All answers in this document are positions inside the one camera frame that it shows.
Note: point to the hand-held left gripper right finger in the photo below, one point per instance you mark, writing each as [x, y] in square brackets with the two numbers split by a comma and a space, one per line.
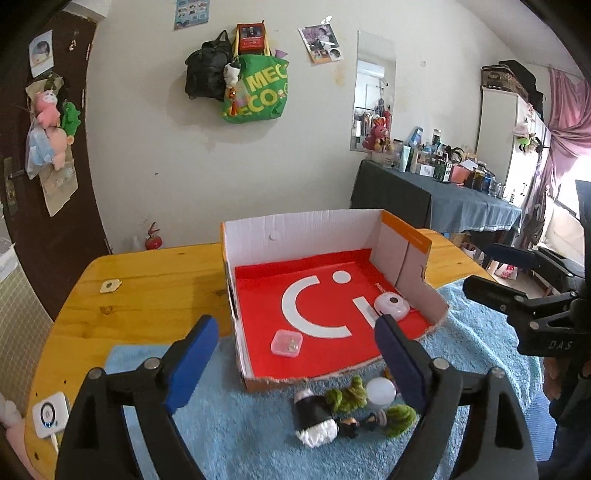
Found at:
[397, 364]

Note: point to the wall mirror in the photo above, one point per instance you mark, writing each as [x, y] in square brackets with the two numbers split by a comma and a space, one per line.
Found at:
[374, 92]

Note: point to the red yellow box bag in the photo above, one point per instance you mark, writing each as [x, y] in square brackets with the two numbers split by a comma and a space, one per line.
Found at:
[250, 39]

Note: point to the clear blue plastic bag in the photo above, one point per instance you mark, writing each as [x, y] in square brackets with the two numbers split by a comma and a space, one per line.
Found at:
[37, 152]

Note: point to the green fuzzy scrunchie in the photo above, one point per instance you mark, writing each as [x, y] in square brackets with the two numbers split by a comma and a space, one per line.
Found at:
[399, 420]
[346, 394]

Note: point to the green tote bag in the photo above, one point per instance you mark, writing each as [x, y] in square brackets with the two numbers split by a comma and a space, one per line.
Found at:
[258, 92]

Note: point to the orange white cardboard box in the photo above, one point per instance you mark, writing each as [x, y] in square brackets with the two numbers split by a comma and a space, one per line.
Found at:
[258, 286]

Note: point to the dark suitcase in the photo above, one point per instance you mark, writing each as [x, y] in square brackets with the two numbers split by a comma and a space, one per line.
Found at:
[505, 78]

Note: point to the dark-haired toy figurine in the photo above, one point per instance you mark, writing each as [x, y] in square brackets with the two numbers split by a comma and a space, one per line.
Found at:
[348, 424]

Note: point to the group of cosmetic bottles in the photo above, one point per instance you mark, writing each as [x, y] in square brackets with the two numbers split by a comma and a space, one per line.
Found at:
[438, 164]

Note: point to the pink pig plush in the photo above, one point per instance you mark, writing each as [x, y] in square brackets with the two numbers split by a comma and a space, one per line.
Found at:
[48, 108]

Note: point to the photo print on door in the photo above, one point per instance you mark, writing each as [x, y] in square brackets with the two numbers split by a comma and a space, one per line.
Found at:
[41, 53]

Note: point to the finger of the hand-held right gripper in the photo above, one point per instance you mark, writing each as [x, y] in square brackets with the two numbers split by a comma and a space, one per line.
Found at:
[489, 293]
[505, 254]

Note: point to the pink rabbit plush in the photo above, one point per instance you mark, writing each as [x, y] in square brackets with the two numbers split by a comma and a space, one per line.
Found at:
[377, 134]

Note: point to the white wardrobe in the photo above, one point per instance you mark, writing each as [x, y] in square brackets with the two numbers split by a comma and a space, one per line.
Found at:
[498, 134]

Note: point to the blue fluffy towel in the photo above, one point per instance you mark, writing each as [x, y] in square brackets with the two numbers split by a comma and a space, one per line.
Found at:
[258, 434]

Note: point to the dark brown door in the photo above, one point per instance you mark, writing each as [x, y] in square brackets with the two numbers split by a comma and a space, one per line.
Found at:
[69, 230]

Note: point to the blue wall poster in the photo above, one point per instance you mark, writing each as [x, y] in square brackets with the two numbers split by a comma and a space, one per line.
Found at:
[190, 14]

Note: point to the table with dark cloth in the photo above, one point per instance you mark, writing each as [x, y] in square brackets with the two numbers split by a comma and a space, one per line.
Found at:
[415, 198]

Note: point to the green black plush toy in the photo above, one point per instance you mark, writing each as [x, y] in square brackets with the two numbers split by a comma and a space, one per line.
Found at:
[526, 143]

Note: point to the black backpack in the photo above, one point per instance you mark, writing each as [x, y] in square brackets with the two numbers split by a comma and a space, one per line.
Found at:
[205, 69]

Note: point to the pale pink plush toy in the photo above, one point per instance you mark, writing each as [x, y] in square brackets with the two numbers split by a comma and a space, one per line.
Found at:
[10, 429]

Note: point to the pink curtain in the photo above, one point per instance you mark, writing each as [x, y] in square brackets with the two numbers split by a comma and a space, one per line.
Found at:
[565, 120]

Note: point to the white frosted jar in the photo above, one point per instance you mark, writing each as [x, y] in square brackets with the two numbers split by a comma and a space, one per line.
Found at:
[381, 392]

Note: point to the white square device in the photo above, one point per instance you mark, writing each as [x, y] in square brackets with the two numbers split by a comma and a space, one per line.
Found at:
[48, 413]

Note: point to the red fire extinguisher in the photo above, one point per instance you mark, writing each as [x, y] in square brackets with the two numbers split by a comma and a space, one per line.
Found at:
[152, 240]

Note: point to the white pink bag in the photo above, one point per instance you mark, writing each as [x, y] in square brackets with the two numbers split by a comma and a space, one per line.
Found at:
[508, 271]

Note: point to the white cow plush charm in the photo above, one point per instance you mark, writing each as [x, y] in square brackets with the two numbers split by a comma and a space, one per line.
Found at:
[232, 74]

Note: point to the photo collage wall poster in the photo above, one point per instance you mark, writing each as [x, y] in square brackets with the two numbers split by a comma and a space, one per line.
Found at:
[321, 44]

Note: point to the bag of plush toys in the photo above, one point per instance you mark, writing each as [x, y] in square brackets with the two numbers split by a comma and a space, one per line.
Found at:
[60, 189]

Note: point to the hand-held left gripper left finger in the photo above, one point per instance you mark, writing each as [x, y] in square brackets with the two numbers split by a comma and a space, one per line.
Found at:
[194, 360]

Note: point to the orange hanging charm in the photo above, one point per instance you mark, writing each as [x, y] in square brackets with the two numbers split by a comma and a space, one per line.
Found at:
[231, 99]

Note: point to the pink round device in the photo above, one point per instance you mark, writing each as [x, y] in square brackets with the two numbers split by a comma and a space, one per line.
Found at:
[392, 307]

